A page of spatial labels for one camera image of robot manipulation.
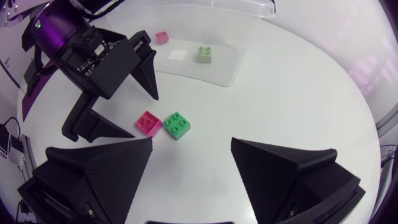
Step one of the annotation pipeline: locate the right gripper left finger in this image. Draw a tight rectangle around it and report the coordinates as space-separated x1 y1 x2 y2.
17 138 154 224

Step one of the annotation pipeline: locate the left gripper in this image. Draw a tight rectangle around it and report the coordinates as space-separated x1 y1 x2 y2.
57 27 160 144

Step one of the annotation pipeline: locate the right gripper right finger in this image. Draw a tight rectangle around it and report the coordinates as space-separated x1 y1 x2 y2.
230 136 366 224

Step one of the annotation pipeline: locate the clear plastic container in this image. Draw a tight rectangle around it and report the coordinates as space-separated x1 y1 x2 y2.
102 0 277 88

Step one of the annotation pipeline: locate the pale pink toy brick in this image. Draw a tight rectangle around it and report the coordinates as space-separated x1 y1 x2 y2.
155 31 170 44

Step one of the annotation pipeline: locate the light green toy brick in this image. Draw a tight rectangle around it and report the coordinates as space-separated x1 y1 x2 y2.
196 46 213 64

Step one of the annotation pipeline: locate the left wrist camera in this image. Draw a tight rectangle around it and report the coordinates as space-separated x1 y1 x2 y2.
72 27 105 57

